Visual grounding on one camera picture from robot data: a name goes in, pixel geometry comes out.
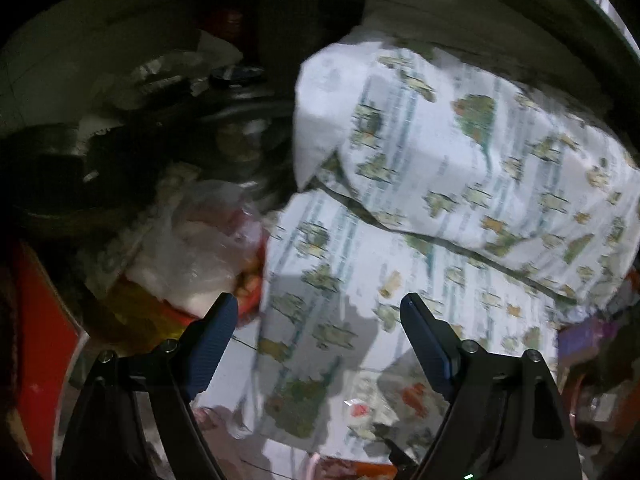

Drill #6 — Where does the round metal pot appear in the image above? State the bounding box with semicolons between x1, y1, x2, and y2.
200;85;301;193

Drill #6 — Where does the cat printed bed sheet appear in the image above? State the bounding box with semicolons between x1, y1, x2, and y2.
190;190;568;463

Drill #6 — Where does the red board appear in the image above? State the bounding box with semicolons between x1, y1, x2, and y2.
14;245;90;463

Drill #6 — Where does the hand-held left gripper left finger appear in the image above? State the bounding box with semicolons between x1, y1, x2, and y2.
57;294;239;480

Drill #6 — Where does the white wrapper with red print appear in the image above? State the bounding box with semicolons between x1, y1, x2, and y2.
344;374;437;457

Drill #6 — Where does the clear plastic bag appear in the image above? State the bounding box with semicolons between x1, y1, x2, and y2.
125;180;265;313

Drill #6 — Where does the yellow packet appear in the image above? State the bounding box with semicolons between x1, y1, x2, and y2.
100;280;187;353

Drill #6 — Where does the orange snack packet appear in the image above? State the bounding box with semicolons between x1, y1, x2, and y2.
320;460;401;480

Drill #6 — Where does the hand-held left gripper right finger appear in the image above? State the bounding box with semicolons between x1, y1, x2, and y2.
400;292;583;480

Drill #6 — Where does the cat printed pillow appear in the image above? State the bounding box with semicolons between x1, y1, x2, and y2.
292;40;640;311

